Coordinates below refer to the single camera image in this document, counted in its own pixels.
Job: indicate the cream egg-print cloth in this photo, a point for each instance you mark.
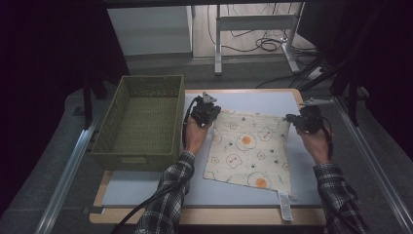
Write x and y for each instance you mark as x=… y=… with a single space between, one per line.
x=250 y=152

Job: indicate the person's right hand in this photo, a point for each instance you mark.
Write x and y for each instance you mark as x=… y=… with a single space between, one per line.
x=318 y=146

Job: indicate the black stand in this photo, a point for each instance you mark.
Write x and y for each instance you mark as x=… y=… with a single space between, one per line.
x=87 y=107
x=352 y=100

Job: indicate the white power strip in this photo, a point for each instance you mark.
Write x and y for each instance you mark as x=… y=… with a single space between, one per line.
x=315 y=73

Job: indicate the aluminium floor rail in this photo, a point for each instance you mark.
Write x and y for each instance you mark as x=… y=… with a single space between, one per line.
x=65 y=182
x=373 y=162

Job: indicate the white metal desk frame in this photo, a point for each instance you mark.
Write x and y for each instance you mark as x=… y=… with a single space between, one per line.
x=253 y=22

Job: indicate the grey table mat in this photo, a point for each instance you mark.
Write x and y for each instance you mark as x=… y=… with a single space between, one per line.
x=259 y=100

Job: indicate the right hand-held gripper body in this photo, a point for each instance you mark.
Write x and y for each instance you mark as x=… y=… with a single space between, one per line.
x=310 y=118

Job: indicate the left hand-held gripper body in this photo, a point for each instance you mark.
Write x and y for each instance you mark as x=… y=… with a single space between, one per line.
x=203 y=112

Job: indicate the dark curtain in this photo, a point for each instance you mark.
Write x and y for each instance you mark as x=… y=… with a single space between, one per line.
x=386 y=65
x=42 y=81

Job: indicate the green woven basket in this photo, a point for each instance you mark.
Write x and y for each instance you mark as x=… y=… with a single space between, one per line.
x=112 y=156

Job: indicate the white cabinet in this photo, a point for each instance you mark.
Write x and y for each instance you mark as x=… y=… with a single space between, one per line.
x=149 y=31

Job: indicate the person's left hand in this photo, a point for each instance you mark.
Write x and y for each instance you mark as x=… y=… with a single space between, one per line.
x=195 y=136

